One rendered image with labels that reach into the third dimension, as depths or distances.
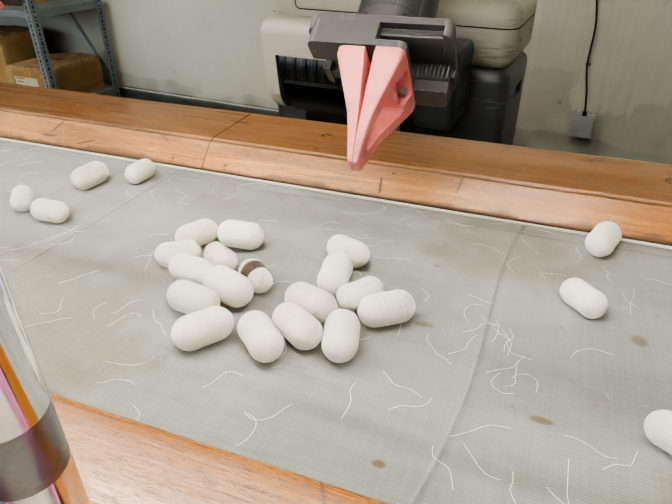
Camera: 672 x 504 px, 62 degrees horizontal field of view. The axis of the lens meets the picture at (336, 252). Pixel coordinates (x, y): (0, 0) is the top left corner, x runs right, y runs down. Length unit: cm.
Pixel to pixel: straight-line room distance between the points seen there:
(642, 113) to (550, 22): 47
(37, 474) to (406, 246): 32
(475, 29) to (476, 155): 66
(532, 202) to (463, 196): 6
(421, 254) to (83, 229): 27
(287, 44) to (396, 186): 54
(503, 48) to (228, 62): 191
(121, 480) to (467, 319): 22
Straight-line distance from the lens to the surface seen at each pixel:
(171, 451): 27
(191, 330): 33
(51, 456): 18
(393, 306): 34
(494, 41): 119
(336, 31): 42
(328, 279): 37
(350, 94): 39
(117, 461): 27
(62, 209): 51
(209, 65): 298
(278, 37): 101
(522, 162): 55
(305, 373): 32
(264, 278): 38
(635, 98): 238
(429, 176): 51
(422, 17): 41
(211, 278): 37
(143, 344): 36
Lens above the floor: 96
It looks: 32 degrees down
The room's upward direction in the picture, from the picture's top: straight up
